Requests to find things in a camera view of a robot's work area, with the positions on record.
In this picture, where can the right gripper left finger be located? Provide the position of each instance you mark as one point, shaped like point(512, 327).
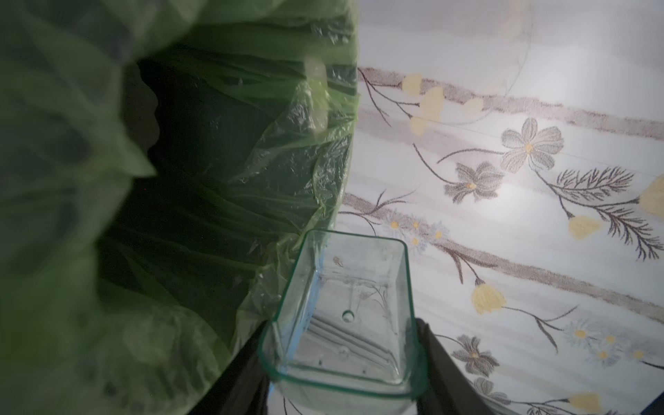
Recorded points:
point(242, 389)

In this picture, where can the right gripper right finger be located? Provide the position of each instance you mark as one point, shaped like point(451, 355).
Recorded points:
point(448, 391)

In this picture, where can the clear green shavings tray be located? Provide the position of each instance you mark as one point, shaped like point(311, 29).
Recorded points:
point(344, 339)

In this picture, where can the green bagged trash bin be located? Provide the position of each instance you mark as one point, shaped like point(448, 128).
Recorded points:
point(161, 162)

